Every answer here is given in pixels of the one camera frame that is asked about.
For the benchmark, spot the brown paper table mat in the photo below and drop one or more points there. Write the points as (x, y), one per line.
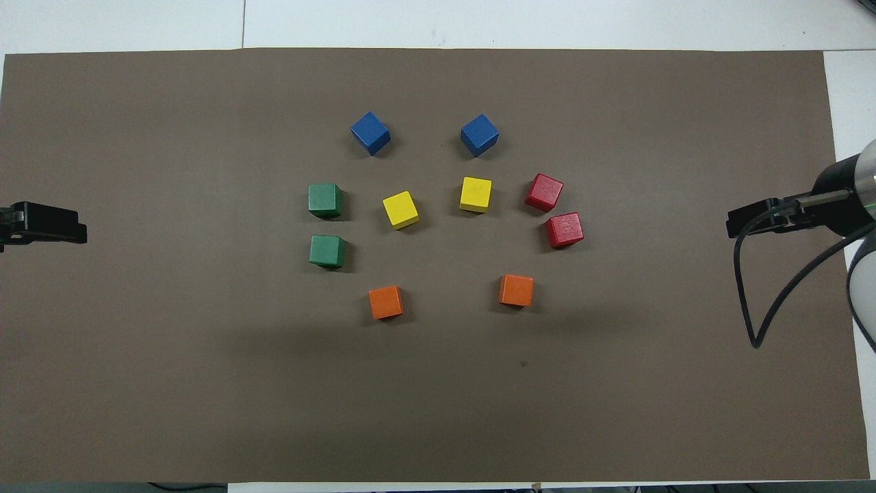
(205, 376)

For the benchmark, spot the orange wooden cube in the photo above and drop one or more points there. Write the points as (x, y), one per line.
(385, 302)
(516, 289)

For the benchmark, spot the yellow wooden cube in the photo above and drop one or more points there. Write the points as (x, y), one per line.
(400, 209)
(475, 194)

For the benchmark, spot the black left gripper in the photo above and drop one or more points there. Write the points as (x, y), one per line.
(48, 222)

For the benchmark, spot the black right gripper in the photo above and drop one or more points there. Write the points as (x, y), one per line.
(763, 218)

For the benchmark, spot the red wooden cube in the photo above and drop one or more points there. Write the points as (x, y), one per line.
(564, 229)
(544, 192)

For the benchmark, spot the green wooden cube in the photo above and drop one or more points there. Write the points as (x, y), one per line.
(324, 198)
(326, 250)

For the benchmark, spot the blue wooden cube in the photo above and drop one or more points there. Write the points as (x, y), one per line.
(370, 133)
(479, 135)

